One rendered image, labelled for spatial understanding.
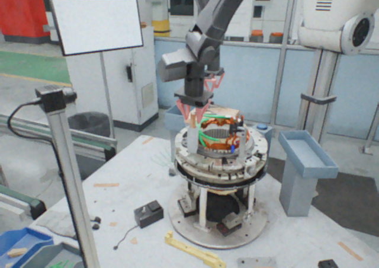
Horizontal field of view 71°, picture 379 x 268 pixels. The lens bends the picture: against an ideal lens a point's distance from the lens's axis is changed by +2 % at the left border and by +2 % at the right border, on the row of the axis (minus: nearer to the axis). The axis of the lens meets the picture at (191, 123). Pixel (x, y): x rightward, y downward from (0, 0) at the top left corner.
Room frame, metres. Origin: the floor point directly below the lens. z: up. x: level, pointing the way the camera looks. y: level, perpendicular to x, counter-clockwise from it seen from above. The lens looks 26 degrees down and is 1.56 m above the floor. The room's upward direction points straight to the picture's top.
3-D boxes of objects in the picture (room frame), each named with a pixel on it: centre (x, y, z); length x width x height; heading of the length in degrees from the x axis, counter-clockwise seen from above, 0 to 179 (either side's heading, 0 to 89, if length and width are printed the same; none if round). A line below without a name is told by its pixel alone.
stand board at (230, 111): (1.11, -0.10, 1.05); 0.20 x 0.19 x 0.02; 65
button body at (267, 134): (1.03, -0.31, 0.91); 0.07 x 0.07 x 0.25; 47
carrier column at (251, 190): (0.75, -0.21, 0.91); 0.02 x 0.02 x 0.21
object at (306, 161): (0.82, -0.41, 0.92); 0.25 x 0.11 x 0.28; 1
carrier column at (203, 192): (0.70, -0.04, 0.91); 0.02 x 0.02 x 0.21
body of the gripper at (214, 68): (1.16, -0.10, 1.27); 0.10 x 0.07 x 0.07; 155
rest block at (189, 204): (0.78, 0.01, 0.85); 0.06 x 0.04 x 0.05; 21
